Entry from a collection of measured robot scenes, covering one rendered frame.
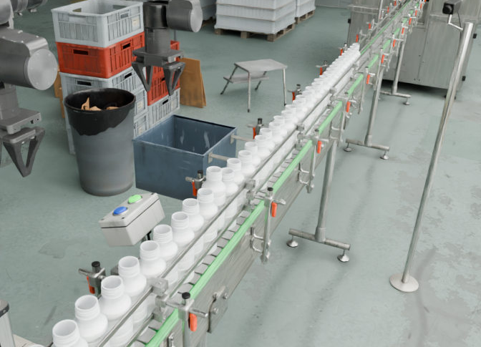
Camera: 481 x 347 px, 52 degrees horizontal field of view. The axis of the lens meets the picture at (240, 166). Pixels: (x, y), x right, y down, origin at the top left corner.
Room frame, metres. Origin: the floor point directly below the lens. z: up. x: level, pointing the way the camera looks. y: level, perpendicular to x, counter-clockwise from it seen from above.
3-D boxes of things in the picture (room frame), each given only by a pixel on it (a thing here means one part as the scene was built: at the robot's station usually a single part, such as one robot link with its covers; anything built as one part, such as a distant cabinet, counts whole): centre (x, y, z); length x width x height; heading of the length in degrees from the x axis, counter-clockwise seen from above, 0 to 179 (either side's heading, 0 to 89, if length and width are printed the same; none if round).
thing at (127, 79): (3.70, 1.08, 0.55); 0.61 x 0.41 x 0.22; 165
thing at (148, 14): (1.11, 0.19, 1.54); 0.07 x 0.06 x 0.07; 69
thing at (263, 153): (1.32, -0.06, 1.08); 0.06 x 0.06 x 0.17
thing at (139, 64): (1.11, 0.22, 1.41); 0.07 x 0.07 x 0.09; 67
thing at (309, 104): (1.76, -0.23, 1.08); 0.06 x 0.06 x 0.17
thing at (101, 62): (3.71, 1.08, 0.78); 0.61 x 0.41 x 0.22; 164
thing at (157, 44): (1.11, 0.20, 1.48); 0.10 x 0.07 x 0.07; 67
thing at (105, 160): (3.03, 0.93, 0.32); 0.45 x 0.45 x 0.64
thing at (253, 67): (4.97, -0.09, 0.21); 0.61 x 0.47 x 0.41; 31
